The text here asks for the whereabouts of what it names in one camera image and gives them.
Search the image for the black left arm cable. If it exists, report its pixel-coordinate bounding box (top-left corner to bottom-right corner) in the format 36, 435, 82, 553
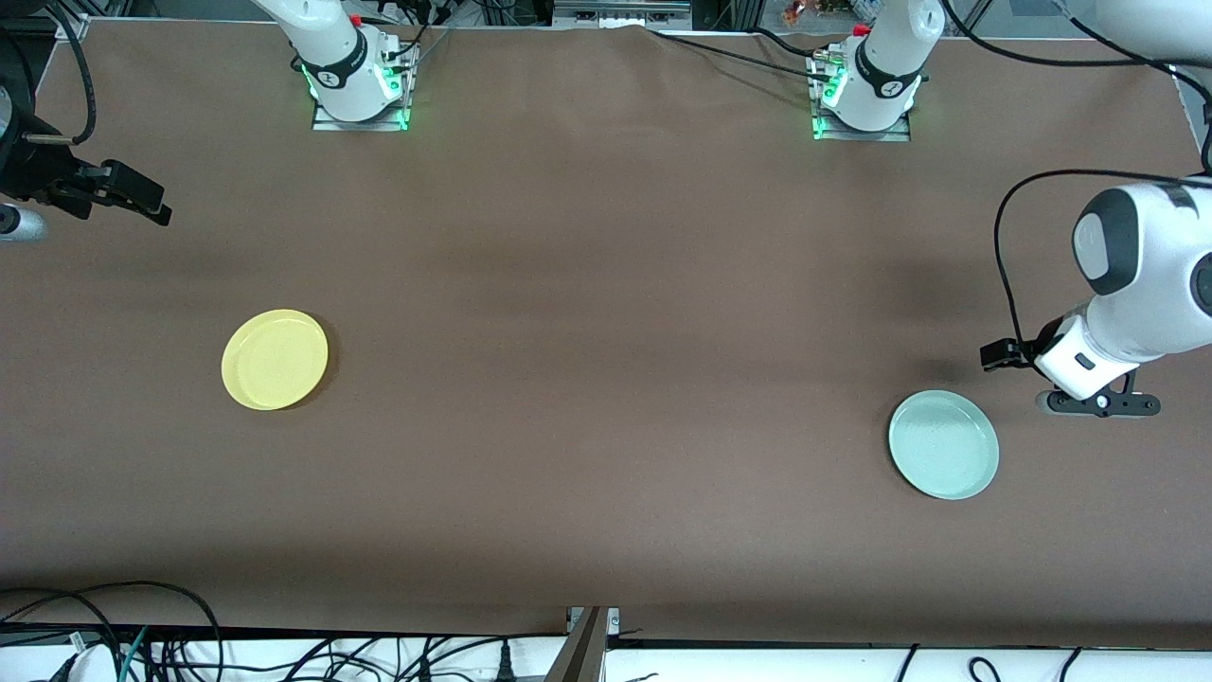
942, 0, 1212, 347

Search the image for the aluminium profile beam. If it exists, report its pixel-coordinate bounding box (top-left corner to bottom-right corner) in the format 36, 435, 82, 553
544, 606, 612, 682

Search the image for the green cable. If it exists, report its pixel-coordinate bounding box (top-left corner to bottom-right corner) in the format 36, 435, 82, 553
118, 625, 152, 682

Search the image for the grey power strip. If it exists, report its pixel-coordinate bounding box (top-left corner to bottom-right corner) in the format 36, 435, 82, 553
554, 0, 692, 29

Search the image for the black arm base cable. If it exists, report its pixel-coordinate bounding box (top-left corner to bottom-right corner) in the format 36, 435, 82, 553
379, 14, 455, 75

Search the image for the yellow plate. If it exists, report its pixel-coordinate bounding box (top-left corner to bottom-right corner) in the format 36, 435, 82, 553
221, 309, 330, 411

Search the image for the small metal bracket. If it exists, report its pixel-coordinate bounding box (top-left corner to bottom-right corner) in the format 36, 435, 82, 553
566, 606, 621, 637

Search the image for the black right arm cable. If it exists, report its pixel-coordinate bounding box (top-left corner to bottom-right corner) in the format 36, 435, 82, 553
0, 0, 98, 148

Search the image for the black cable on table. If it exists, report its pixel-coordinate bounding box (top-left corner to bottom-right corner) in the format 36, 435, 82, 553
649, 27, 834, 82
753, 27, 827, 60

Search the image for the aluminium frame corner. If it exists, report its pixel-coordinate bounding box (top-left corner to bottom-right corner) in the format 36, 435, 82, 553
38, 0, 91, 44

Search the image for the orange background object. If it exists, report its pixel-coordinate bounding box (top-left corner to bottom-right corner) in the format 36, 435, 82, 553
781, 0, 853, 25

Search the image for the brown table cover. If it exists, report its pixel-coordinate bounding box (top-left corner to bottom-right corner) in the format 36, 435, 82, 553
0, 17, 1212, 650

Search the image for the light green plate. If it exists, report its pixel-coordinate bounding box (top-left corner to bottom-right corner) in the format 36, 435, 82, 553
888, 389, 1000, 501

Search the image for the black looped floor cable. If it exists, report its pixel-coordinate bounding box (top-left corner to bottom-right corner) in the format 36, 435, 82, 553
0, 580, 224, 682
0, 588, 120, 682

